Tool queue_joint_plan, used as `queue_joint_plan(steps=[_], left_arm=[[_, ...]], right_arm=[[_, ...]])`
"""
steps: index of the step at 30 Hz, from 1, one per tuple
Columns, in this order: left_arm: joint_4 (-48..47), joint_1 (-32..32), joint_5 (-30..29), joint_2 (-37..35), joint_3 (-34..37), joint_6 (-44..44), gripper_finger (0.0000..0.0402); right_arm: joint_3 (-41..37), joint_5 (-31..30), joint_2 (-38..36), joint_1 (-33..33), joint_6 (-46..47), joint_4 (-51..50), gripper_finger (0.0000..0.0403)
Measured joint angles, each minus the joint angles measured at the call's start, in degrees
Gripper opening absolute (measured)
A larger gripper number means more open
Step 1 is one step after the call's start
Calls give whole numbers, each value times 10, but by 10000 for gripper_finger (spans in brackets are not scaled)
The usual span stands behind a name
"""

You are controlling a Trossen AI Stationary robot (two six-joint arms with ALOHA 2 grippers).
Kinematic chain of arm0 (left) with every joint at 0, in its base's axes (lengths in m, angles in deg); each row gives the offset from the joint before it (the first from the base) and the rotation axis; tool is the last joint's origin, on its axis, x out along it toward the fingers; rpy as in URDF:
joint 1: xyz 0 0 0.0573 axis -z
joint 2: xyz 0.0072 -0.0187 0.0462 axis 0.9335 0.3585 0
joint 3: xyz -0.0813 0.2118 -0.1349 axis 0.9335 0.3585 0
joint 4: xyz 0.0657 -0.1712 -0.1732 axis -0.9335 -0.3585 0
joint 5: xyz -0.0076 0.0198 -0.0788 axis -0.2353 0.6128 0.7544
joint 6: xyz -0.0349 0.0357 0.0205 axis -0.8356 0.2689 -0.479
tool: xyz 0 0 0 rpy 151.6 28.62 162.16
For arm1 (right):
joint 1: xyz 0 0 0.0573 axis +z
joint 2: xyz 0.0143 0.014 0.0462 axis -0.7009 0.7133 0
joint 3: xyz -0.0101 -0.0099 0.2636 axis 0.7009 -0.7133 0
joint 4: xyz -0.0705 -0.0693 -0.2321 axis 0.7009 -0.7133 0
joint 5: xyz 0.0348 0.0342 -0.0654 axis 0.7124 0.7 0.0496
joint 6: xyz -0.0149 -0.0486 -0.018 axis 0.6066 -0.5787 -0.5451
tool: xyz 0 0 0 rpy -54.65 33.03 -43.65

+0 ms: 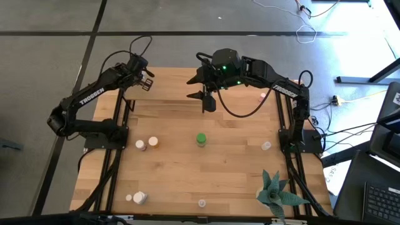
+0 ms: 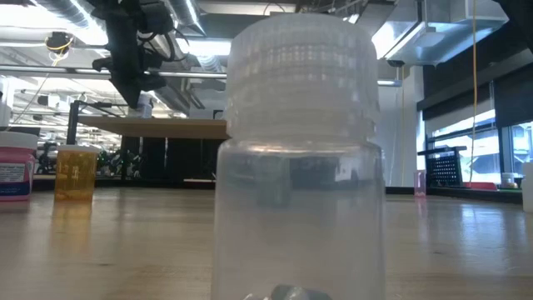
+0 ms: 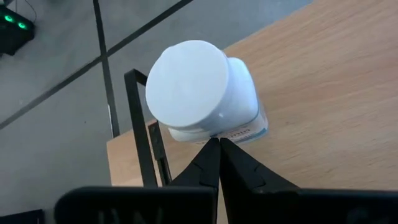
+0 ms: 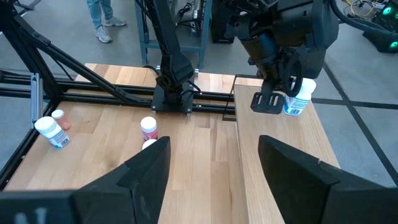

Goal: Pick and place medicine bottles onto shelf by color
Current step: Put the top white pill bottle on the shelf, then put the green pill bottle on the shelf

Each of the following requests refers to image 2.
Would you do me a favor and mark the silver rectangular air duct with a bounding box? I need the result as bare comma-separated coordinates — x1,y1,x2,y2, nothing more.
371,0,510,68

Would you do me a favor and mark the white bottle teal striped label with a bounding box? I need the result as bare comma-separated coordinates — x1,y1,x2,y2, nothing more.
127,93,153,120

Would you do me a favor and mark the black perforated cart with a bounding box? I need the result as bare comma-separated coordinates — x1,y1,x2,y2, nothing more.
417,145,468,188

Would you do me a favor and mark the pink bottle white cap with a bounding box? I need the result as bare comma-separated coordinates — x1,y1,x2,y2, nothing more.
0,131,39,203

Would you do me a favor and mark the silver horizontal pipe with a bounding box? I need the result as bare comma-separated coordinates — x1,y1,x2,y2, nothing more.
0,64,403,88

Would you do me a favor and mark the black shelf end bar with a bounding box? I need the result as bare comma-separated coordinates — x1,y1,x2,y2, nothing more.
65,99,81,187

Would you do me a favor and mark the yellow hanging cord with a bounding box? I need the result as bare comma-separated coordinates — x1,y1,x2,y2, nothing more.
469,0,479,187

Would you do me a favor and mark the clear plastic bottle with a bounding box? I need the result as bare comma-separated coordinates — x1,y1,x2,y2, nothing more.
210,12,387,300

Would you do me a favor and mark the small background jar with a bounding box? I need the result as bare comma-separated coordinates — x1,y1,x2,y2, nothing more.
501,172,520,189

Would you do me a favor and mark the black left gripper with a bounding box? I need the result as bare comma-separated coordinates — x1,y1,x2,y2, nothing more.
92,28,168,110

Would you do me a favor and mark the small pink vial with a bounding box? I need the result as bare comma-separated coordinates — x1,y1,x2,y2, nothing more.
413,169,427,198

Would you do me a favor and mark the black ceiling dome device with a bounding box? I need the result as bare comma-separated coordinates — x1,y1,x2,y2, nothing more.
44,31,75,56

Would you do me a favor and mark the orange bottle white cap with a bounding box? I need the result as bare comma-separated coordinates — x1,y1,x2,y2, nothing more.
53,144,100,203

